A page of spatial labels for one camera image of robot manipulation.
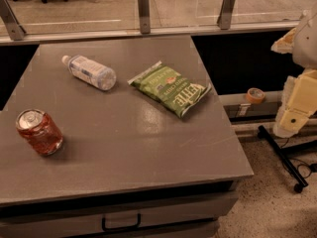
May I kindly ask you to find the grey drawer cabinet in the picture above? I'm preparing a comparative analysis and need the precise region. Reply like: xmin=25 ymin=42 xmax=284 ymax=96
xmin=0 ymin=190 xmax=238 ymax=238

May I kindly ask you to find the right metal glass bracket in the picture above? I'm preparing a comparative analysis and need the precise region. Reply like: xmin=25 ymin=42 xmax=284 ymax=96
xmin=217 ymin=0 xmax=236 ymax=30

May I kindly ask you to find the green kettle chips bag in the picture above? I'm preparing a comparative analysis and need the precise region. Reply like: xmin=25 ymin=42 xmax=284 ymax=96
xmin=128 ymin=61 xmax=211 ymax=118

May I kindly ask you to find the orange tape roll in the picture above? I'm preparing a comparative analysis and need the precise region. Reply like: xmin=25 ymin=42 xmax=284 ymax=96
xmin=246 ymin=87 xmax=265 ymax=104

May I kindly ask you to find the red soda can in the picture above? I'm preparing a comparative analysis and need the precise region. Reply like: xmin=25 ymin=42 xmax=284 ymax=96
xmin=16 ymin=109 xmax=63 ymax=156

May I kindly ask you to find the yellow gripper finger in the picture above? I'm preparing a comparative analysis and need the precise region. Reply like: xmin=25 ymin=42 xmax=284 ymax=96
xmin=270 ymin=28 xmax=296 ymax=54
xmin=278 ymin=68 xmax=317 ymax=133

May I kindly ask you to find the black wheeled stand base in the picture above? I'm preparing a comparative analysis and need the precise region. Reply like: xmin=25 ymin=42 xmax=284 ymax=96
xmin=258 ymin=125 xmax=317 ymax=193

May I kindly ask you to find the middle metal glass bracket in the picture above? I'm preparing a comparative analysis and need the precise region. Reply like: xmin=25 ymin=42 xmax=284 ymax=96
xmin=138 ymin=0 xmax=151 ymax=34

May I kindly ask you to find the black drawer handle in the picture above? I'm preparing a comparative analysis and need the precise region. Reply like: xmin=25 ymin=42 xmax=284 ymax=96
xmin=101 ymin=213 xmax=142 ymax=233

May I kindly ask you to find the metal glass bracket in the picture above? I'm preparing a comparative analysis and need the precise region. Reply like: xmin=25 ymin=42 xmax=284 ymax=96
xmin=138 ymin=0 xmax=151 ymax=34
xmin=0 ymin=0 xmax=26 ymax=41
xmin=217 ymin=0 xmax=236 ymax=30

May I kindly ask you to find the clear blue plastic bottle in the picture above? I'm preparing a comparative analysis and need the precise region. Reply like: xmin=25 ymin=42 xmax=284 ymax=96
xmin=61 ymin=55 xmax=117 ymax=91

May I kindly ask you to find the left metal glass bracket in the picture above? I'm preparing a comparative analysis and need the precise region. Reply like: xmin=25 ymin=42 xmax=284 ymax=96
xmin=0 ymin=0 xmax=26 ymax=41

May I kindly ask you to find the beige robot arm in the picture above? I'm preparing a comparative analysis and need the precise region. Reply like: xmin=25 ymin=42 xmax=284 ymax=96
xmin=270 ymin=4 xmax=317 ymax=138

